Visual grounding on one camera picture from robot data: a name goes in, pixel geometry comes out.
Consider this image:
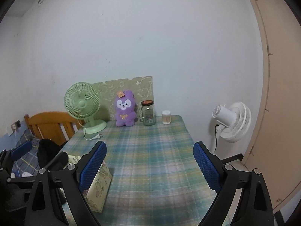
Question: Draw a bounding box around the striped blue pillow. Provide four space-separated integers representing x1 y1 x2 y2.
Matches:
9 129 40 177

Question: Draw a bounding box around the yellow cartoon storage box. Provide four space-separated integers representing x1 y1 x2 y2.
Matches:
67 154 113 213

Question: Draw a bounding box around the black clothing on chair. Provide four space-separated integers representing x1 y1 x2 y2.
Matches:
37 139 68 171

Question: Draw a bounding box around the plaid tablecloth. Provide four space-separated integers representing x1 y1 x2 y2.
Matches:
60 115 236 226

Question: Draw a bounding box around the white standing fan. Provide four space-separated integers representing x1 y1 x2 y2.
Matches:
212 102 252 152

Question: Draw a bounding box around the beige door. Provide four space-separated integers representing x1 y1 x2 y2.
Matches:
243 0 300 211

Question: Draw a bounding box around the cotton swab container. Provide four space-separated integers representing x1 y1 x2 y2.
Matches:
162 110 171 124

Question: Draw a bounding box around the purple plush bunny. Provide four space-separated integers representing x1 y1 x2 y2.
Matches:
114 90 137 127

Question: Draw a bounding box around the green desk fan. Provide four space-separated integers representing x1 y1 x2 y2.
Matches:
64 82 107 134

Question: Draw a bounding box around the glass mason jar mug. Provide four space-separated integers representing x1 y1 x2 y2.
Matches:
140 100 156 126

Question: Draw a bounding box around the green patterned board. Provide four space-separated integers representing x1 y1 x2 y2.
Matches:
93 76 154 121

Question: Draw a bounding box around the wall power socket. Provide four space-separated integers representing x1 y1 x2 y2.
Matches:
11 120 21 132

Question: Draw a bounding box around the white fan power cord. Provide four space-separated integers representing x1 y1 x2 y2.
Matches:
83 122 102 141

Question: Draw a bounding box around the black fan cable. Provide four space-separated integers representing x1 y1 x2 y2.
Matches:
213 124 220 153

